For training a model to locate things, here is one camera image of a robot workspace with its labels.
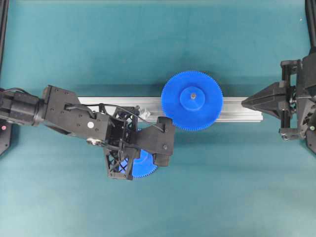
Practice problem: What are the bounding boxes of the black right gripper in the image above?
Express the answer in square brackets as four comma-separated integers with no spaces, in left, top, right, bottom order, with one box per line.
[279,53,316,141]

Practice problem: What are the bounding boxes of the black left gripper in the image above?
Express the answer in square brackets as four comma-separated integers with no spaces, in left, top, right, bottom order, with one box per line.
[42,85,140,180]

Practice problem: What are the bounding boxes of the small blue gear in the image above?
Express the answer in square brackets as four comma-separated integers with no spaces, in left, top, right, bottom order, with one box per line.
[115,148,158,180]

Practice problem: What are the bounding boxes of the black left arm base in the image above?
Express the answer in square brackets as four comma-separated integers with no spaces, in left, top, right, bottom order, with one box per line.
[0,119,12,155]

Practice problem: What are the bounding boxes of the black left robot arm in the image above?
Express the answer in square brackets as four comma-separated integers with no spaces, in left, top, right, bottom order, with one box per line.
[0,85,140,180]

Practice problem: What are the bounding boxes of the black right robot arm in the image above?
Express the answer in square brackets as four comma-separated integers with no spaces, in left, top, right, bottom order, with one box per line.
[279,46,316,153]

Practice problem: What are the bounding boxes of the large blue gear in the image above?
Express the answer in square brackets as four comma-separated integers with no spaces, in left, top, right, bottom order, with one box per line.
[160,71,224,131]

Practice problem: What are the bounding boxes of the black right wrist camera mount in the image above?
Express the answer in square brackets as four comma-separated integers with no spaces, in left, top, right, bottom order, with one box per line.
[241,81,291,119]

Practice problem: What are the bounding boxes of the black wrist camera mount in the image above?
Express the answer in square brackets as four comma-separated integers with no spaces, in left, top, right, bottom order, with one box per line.
[241,81,291,119]
[134,117,175,167]

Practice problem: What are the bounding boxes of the clear shaft bracket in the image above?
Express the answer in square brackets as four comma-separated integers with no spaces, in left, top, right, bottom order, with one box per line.
[136,106,151,120]

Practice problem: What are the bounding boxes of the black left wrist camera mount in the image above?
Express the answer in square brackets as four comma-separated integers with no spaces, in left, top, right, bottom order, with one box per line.
[134,117,175,167]

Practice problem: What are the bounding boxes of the black camera cable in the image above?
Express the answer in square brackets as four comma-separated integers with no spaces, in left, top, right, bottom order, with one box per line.
[65,103,166,133]

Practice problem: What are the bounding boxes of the aluminium extrusion rail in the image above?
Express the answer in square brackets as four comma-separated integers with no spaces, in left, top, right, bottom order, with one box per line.
[79,96,263,122]

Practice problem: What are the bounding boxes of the black right frame post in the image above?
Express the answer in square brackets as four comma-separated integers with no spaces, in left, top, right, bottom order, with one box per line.
[305,0,316,48]

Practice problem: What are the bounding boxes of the black frame post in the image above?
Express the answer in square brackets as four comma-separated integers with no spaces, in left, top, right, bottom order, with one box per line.
[305,0,316,48]
[0,0,10,71]

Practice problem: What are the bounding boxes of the black left frame post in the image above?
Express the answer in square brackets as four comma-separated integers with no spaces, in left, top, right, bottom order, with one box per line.
[0,0,10,71]

